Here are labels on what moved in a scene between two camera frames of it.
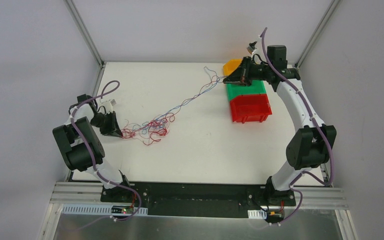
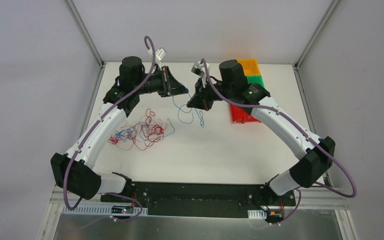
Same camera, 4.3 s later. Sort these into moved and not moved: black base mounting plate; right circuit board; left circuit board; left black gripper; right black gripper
Moved: right black gripper; left black gripper
Not moved: black base mounting plate; right circuit board; left circuit board
